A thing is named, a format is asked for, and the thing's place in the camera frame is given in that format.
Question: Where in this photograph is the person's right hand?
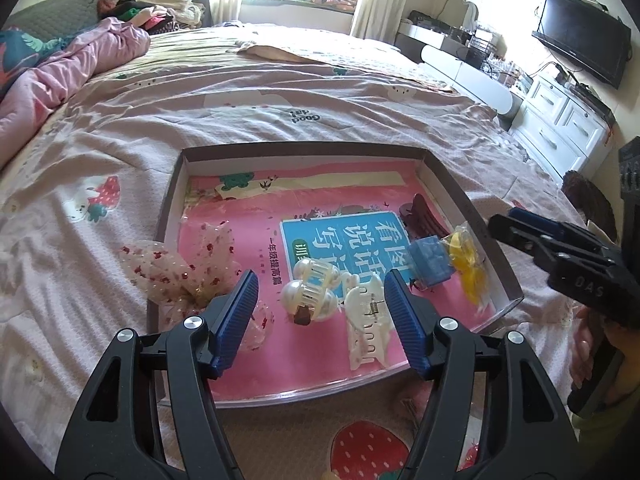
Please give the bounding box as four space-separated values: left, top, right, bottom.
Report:
569 305 603 392

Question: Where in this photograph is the polka dot fabric hair bow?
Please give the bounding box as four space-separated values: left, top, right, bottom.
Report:
119 220 275 356

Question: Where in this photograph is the heart shaped mirror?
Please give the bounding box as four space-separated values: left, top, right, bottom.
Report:
440 0 478 31

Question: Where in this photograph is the brown fuzzy object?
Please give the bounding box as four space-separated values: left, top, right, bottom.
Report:
561 170 618 241

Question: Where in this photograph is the dark red hair clip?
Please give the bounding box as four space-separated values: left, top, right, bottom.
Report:
397 195 451 241

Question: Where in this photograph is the beige folded cloth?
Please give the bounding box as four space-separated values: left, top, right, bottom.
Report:
235 37 401 68

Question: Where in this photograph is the pink quilt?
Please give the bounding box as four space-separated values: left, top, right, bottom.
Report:
0 17 151 171

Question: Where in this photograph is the small blue box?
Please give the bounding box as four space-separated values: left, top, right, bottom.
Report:
407 236 457 288

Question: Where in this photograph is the desk cosmetics clutter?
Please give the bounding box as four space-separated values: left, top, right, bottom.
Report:
450 25 536 93

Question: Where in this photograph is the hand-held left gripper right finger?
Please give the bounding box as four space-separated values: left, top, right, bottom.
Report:
382 268 583 480

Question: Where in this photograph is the pearl claw hair clip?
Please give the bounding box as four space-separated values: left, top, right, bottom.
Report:
279 256 347 326

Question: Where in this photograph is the grey pillow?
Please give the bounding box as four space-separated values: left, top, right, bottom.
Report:
5 0 108 36

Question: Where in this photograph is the pile of clothes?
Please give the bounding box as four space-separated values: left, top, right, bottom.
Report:
97 0 211 36

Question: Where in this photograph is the pink children's book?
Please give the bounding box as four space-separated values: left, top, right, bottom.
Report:
177 170 501 403

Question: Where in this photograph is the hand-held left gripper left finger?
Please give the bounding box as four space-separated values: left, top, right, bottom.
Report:
54 269 261 480

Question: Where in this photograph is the white claw hair clip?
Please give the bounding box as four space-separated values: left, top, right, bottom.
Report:
342 280 396 373

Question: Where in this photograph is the shallow grey cardboard box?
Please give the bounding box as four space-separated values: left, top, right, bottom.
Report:
150 142 524 408

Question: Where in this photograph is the yellow clear plastic packet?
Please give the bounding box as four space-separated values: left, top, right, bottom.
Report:
445 222 493 311

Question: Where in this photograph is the white vanity desk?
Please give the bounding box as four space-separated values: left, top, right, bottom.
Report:
395 10 526 131

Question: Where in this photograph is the black flat television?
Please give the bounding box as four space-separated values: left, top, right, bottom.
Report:
531 0 632 90

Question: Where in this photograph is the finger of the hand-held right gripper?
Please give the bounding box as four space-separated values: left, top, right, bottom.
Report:
507 207 623 261
487 214 622 323

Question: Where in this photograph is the yellow green garment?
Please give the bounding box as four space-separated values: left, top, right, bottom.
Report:
570 410 631 466

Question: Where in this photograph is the black set-top box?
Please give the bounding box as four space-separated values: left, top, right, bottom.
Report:
545 62 616 123

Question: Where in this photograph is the floral dark pillow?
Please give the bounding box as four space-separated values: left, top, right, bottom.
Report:
0 27 71 101

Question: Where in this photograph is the white drawer dresser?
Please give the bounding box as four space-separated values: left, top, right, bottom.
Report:
507 72 613 186

